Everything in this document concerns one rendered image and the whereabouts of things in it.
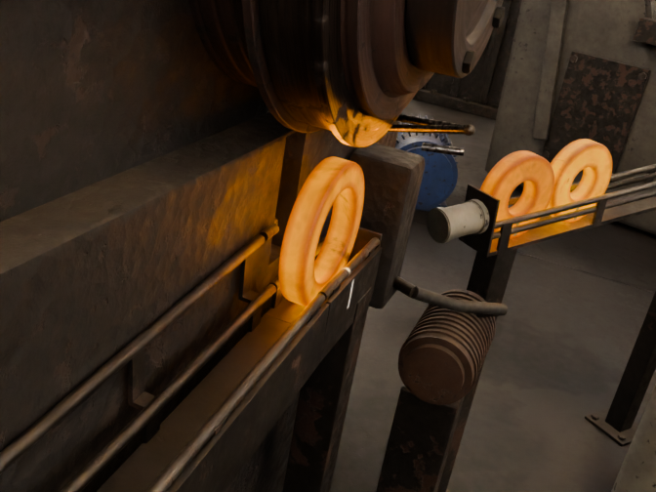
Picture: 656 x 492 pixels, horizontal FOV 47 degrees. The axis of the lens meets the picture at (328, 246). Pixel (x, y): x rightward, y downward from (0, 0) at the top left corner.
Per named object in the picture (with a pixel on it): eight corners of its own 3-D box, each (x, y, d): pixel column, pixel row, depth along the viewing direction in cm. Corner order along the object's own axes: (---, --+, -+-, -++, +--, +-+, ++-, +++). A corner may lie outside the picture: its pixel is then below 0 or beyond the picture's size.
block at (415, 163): (319, 292, 119) (344, 148, 109) (338, 273, 126) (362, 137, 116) (382, 313, 116) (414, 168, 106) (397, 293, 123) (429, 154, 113)
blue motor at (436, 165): (374, 215, 303) (390, 134, 289) (372, 169, 355) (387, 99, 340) (449, 226, 304) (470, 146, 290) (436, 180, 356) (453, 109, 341)
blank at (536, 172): (484, 156, 125) (498, 163, 123) (549, 143, 133) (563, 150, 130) (469, 238, 132) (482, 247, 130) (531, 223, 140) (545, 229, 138)
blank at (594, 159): (550, 143, 133) (563, 150, 130) (607, 133, 141) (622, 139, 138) (532, 222, 140) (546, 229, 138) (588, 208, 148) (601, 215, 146)
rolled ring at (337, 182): (375, 147, 96) (351, 142, 97) (317, 186, 80) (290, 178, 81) (350, 274, 104) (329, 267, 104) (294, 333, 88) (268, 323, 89)
